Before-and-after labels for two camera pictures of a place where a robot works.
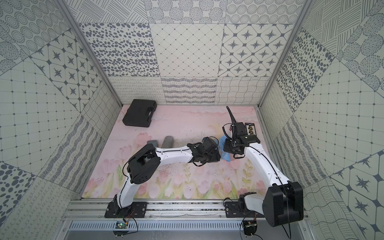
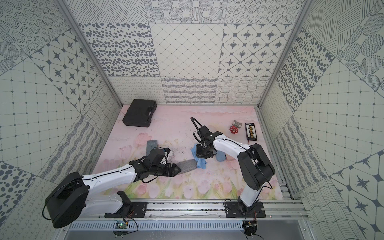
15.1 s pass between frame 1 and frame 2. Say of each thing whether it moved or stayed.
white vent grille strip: stayed
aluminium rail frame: stayed
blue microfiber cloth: moved
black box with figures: stayed
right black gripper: moved
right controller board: stayed
